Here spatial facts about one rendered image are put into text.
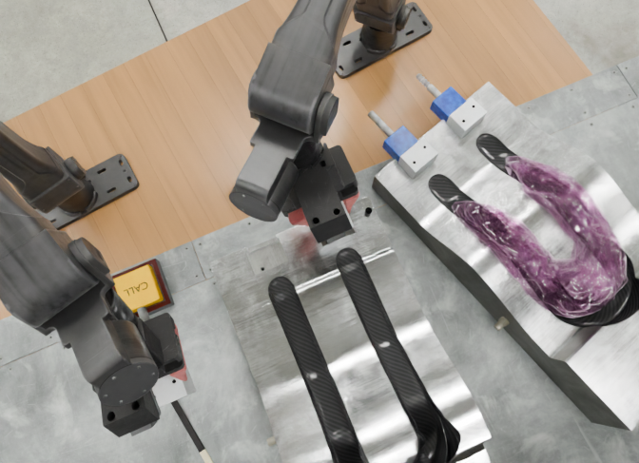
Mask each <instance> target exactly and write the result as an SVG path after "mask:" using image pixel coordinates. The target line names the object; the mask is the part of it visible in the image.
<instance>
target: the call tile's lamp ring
mask: <svg viewBox="0 0 639 463"><path fill-rule="evenodd" d="M150 264H152V265H153V267H154V270H155V273H156V276H157V279H158V281H159V283H160V286H161V289H162V292H163V294H164V297H165V301H163V302H161V303H158V304H156V305H154V306H151V307H149V308H147V309H146V310H147V312H148V313H149V312H151V311H154V310H156V309H158V308H161V307H163V306H165V305H168V304H169V303H171V302H170V299H169V296H168V293H167V291H166V289H165V284H164V281H163V279H162V276H161V273H160V270H159V267H158V265H157V262H156V260H155V259H154V260H150V261H147V262H145V263H143V264H140V265H138V266H135V267H133V268H131V269H128V270H126V271H124V272H122V273H119V274H117V275H115V276H112V278H113V279H115V278H117V277H120V276H122V275H124V274H126V273H128V272H131V271H133V270H136V269H138V268H140V267H143V266H145V265H150Z"/></svg>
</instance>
